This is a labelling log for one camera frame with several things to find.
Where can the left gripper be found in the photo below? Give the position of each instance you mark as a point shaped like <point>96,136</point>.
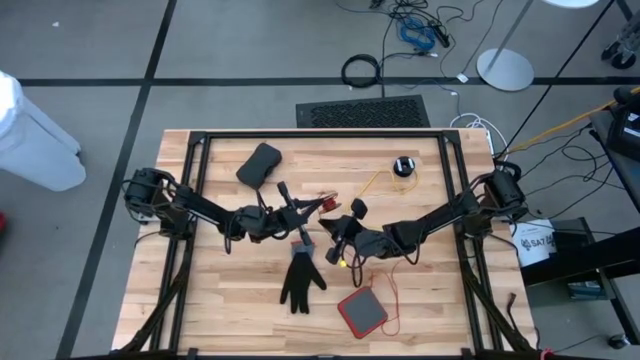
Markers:
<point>265,222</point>

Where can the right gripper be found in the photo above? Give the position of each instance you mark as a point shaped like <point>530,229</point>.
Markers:
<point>372,242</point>

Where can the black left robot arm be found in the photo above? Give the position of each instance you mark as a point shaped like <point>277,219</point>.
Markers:
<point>200,207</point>

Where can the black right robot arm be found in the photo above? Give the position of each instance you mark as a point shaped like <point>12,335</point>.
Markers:
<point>440,215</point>

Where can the black glove grey red cuff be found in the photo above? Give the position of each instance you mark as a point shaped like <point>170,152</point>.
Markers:
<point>300,282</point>

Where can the black rounded plastic piece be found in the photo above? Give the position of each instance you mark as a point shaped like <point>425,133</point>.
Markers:
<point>257,165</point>

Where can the red grey square box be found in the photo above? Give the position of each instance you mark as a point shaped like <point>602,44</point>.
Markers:
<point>362,312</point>

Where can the black floor mat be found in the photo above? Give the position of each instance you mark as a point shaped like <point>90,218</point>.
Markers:
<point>365,112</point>

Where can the black power strip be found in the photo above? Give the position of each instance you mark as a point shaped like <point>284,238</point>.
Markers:
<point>440,35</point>

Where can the grey round-base floor stand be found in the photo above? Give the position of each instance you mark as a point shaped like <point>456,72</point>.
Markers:
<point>505,70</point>

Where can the black side desk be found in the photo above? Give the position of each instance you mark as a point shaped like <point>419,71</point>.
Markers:
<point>590,255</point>

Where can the thin black slanted rod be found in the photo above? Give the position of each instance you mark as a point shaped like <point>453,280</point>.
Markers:
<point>557,75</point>

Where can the white plastic bin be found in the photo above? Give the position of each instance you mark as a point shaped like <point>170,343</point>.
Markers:
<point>35,145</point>

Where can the black desktop device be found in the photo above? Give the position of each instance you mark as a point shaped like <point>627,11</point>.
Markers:
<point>631,130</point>

